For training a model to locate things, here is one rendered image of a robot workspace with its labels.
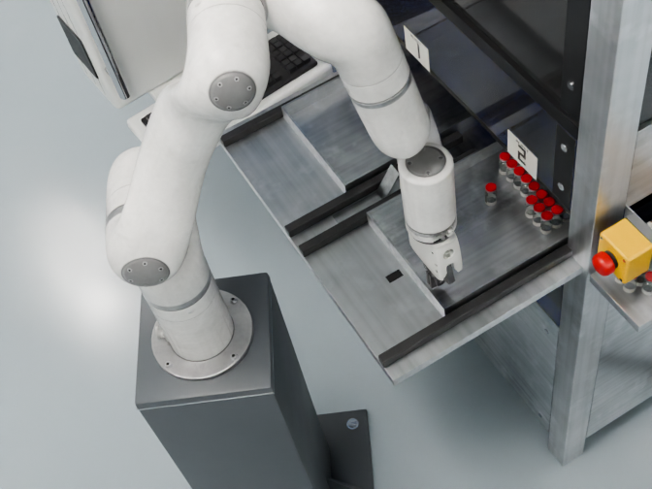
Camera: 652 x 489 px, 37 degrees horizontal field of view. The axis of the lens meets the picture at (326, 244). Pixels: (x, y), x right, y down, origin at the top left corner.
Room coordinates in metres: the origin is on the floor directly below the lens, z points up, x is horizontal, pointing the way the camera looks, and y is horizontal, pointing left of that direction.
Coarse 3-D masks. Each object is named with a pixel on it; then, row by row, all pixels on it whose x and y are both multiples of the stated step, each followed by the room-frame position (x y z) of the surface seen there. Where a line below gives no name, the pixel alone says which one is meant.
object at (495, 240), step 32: (480, 160) 1.20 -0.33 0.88; (480, 192) 1.13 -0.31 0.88; (512, 192) 1.11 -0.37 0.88; (384, 224) 1.11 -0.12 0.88; (480, 224) 1.06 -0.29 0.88; (512, 224) 1.04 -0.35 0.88; (416, 256) 1.02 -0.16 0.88; (480, 256) 0.99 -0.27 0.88; (512, 256) 0.97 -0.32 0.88; (448, 288) 0.94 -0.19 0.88; (480, 288) 0.90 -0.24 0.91
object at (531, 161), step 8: (512, 136) 1.11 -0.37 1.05; (512, 144) 1.11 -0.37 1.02; (520, 144) 1.09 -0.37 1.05; (512, 152) 1.11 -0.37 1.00; (528, 152) 1.07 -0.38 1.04; (528, 160) 1.07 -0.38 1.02; (536, 160) 1.05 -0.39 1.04; (528, 168) 1.07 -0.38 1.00; (536, 168) 1.05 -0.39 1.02; (536, 176) 1.05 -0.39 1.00
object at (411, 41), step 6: (408, 30) 1.43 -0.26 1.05; (408, 36) 1.43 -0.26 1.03; (414, 36) 1.41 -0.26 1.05; (408, 42) 1.43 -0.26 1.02; (414, 42) 1.41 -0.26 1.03; (420, 42) 1.39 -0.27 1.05; (408, 48) 1.44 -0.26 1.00; (414, 48) 1.41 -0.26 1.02; (420, 48) 1.39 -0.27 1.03; (426, 48) 1.37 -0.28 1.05; (414, 54) 1.42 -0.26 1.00; (420, 54) 1.39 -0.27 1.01; (426, 54) 1.37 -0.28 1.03; (420, 60) 1.40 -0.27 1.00; (426, 60) 1.37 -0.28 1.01; (426, 66) 1.38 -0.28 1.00
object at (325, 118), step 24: (312, 96) 1.47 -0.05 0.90; (336, 96) 1.47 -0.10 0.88; (432, 96) 1.40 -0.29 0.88; (288, 120) 1.42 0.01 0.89; (312, 120) 1.42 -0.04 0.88; (336, 120) 1.40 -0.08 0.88; (360, 120) 1.39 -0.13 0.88; (456, 120) 1.32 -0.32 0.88; (312, 144) 1.33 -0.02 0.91; (336, 144) 1.34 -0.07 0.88; (360, 144) 1.32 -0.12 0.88; (336, 168) 1.28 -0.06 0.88; (360, 168) 1.26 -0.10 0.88; (384, 168) 1.23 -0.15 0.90
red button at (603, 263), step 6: (600, 252) 0.86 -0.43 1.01; (594, 258) 0.85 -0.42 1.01; (600, 258) 0.84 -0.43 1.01; (606, 258) 0.84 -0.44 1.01; (594, 264) 0.84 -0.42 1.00; (600, 264) 0.83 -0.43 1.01; (606, 264) 0.83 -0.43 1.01; (612, 264) 0.83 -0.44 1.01; (600, 270) 0.83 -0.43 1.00; (606, 270) 0.82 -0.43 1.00; (612, 270) 0.82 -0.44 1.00; (606, 276) 0.82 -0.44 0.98
